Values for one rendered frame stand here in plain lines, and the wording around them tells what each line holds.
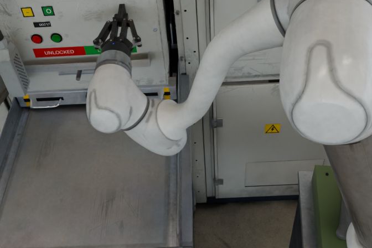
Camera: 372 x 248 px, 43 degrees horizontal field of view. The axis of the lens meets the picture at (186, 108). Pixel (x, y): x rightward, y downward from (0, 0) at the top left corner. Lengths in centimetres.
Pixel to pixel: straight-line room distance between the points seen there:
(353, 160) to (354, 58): 21
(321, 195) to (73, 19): 88
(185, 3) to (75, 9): 35
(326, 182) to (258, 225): 91
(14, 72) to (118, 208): 50
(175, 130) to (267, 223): 127
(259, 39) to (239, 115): 104
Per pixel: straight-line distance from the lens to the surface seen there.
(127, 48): 121
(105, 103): 104
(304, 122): 63
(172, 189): 138
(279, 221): 233
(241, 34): 85
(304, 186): 153
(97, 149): 152
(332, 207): 141
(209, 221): 231
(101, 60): 116
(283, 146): 203
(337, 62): 62
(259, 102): 181
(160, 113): 111
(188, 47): 164
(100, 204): 140
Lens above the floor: 199
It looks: 46 degrees down
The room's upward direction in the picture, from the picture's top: 5 degrees counter-clockwise
